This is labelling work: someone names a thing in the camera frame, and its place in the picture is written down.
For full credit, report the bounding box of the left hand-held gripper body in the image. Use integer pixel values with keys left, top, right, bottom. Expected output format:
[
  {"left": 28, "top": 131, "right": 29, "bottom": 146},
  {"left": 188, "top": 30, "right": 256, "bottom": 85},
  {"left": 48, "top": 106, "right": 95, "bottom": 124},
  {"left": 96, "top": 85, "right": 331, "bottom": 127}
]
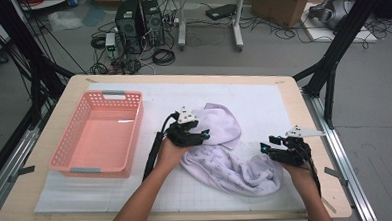
[{"left": 164, "top": 104, "right": 206, "bottom": 149}]

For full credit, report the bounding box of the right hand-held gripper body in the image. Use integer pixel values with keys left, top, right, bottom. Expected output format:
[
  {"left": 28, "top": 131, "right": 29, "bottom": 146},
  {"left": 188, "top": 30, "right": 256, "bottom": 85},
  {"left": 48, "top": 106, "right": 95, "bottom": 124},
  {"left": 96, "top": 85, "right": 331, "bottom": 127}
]
[{"left": 269, "top": 124, "right": 327, "bottom": 168}]

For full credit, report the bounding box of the lilac printed towel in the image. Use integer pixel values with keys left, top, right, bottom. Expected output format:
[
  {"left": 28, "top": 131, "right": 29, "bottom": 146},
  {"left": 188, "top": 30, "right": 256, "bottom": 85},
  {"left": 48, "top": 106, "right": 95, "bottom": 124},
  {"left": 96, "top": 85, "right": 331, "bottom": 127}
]
[{"left": 177, "top": 99, "right": 286, "bottom": 201}]

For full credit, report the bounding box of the pink perforated plastic basket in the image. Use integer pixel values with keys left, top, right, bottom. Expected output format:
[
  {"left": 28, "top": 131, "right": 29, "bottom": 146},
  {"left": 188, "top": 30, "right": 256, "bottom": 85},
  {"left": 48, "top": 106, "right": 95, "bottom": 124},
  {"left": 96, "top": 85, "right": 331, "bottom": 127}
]
[{"left": 45, "top": 87, "right": 148, "bottom": 182}]

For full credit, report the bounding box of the person's left hand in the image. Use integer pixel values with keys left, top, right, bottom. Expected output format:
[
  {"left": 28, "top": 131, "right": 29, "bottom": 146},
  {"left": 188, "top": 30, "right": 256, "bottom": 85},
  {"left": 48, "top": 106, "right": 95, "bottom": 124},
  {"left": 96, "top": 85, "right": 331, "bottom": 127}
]
[{"left": 154, "top": 137, "right": 193, "bottom": 173}]

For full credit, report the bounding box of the person's right hand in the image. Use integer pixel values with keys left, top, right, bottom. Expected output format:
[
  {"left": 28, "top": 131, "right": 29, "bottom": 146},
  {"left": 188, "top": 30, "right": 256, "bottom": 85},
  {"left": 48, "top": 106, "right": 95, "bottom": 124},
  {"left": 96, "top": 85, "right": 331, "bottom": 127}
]
[{"left": 280, "top": 160, "right": 317, "bottom": 188}]

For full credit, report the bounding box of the white foam mat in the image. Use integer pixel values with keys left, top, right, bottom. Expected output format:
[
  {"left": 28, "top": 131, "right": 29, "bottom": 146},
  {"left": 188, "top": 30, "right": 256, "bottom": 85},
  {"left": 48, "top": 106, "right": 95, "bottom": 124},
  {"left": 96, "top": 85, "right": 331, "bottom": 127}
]
[{"left": 28, "top": 73, "right": 307, "bottom": 221}]

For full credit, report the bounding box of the white flat board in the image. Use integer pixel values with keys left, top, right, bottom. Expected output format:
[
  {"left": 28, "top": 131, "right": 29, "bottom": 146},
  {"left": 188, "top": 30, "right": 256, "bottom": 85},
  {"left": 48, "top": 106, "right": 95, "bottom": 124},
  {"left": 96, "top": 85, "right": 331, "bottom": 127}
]
[{"left": 299, "top": 0, "right": 379, "bottom": 47}]

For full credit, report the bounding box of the white metal stand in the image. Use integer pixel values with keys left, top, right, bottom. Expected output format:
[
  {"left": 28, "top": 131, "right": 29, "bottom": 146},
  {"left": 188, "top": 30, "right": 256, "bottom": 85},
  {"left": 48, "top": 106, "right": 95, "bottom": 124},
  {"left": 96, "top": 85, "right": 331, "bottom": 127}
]
[{"left": 175, "top": 0, "right": 249, "bottom": 55}]

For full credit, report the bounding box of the white power adapter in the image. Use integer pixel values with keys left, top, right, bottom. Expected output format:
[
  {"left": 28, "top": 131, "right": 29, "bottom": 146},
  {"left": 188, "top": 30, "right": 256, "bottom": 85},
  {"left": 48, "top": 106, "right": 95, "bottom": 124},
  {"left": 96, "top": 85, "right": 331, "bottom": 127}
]
[{"left": 104, "top": 32, "right": 118, "bottom": 59}]

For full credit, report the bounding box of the black computer tower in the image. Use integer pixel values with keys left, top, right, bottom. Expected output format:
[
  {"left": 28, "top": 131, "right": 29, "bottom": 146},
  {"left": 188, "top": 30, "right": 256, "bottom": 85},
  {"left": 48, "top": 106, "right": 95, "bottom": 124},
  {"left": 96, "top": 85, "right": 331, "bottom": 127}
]
[
  {"left": 113, "top": 0, "right": 145, "bottom": 56},
  {"left": 141, "top": 0, "right": 166, "bottom": 48}
]

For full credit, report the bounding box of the black flat box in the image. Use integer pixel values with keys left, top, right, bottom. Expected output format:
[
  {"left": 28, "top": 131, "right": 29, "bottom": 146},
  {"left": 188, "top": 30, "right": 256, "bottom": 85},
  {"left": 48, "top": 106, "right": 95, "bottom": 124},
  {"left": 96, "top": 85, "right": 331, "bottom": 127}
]
[{"left": 204, "top": 3, "right": 240, "bottom": 22}]

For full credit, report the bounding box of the brown cardboard box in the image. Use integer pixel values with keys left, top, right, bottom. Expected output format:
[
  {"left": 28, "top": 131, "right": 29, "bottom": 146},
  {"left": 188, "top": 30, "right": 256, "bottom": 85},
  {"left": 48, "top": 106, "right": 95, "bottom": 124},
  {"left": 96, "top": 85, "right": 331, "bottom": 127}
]
[{"left": 249, "top": 0, "right": 315, "bottom": 30}]

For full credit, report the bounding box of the grey rounded device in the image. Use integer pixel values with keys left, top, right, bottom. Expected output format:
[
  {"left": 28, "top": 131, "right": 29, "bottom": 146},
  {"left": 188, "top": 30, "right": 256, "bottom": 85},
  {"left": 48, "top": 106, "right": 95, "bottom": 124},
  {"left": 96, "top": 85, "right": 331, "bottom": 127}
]
[{"left": 307, "top": 0, "right": 358, "bottom": 31}]

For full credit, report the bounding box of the clear plastic bag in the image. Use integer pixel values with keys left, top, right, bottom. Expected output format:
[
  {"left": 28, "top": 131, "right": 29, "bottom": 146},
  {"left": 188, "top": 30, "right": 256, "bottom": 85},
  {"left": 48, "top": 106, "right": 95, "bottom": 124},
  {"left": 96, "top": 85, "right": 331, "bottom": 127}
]
[{"left": 46, "top": 8, "right": 83, "bottom": 33}]

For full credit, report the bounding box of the white round table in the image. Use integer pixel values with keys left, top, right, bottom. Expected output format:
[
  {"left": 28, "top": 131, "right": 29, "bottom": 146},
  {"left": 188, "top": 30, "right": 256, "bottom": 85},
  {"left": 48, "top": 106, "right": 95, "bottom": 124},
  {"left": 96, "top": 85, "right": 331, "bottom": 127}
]
[{"left": 18, "top": 0, "right": 74, "bottom": 12}]

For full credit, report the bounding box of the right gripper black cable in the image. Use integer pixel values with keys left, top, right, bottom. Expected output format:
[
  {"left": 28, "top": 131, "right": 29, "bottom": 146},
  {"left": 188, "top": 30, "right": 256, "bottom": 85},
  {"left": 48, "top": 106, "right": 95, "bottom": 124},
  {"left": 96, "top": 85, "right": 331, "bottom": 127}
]
[{"left": 305, "top": 150, "right": 323, "bottom": 199}]

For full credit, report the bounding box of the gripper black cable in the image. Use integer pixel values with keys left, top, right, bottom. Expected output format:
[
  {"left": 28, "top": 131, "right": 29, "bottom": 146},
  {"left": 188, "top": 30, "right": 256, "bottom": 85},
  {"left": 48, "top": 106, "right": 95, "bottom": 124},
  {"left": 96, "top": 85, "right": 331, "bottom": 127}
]
[
  {"left": 305, "top": 150, "right": 323, "bottom": 199},
  {"left": 139, "top": 111, "right": 183, "bottom": 183}
]

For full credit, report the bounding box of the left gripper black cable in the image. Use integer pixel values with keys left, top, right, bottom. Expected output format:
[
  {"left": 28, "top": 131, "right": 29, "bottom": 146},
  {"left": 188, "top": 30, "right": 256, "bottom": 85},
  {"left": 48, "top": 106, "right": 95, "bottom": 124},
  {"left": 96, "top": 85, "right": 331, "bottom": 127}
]
[{"left": 139, "top": 111, "right": 183, "bottom": 183}]

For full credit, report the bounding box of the grey metal bracket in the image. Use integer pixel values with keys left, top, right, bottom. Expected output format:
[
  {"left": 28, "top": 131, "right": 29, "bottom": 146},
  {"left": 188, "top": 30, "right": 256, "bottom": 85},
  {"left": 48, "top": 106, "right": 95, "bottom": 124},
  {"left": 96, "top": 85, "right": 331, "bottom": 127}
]
[
  {"left": 323, "top": 165, "right": 349, "bottom": 188},
  {"left": 7, "top": 165, "right": 37, "bottom": 184}
]

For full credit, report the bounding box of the aluminium rail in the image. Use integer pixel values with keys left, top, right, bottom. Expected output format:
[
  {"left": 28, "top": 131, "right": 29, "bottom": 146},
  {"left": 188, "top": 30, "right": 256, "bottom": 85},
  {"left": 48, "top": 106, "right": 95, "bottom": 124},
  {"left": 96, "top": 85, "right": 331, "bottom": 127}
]
[
  {"left": 301, "top": 86, "right": 379, "bottom": 221},
  {"left": 0, "top": 125, "right": 45, "bottom": 217}
]

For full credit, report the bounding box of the coiled black cable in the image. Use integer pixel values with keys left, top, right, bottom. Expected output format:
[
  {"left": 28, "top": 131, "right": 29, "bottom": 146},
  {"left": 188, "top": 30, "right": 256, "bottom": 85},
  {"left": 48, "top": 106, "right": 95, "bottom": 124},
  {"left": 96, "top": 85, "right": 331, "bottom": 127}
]
[{"left": 151, "top": 47, "right": 177, "bottom": 67}]

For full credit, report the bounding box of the black metal frame strut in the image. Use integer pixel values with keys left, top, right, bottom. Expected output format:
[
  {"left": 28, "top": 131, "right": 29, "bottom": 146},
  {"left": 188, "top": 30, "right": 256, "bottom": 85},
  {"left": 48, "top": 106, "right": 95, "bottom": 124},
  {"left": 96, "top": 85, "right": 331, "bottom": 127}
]
[
  {"left": 0, "top": 0, "right": 77, "bottom": 127},
  {"left": 288, "top": 0, "right": 392, "bottom": 131}
]

